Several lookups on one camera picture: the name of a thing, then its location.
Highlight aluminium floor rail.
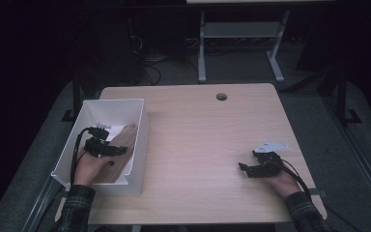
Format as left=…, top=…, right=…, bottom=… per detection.
left=322, top=96, right=371, bottom=224
left=19, top=175, right=63, bottom=232

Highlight white box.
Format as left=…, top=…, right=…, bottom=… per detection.
left=50, top=98, right=152, bottom=196

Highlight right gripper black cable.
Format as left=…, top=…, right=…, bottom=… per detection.
left=270, top=159, right=363, bottom=232

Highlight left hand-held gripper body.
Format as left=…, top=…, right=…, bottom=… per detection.
left=82, top=122, right=113, bottom=159

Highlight grey metal desk frame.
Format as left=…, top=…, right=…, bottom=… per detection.
left=197, top=9, right=292, bottom=84

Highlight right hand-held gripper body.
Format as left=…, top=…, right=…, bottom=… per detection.
left=251, top=139, right=290, bottom=179

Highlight black stand post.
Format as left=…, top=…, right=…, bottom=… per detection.
left=60, top=69, right=82, bottom=123
left=335, top=64, right=363, bottom=126

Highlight person's right hand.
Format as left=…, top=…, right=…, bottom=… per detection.
left=263, top=169, right=302, bottom=200

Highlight bundle of floor cables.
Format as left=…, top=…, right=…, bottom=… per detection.
left=139, top=54, right=170, bottom=87

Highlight person's left hand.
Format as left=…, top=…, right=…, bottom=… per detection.
left=72, top=148, right=116, bottom=188

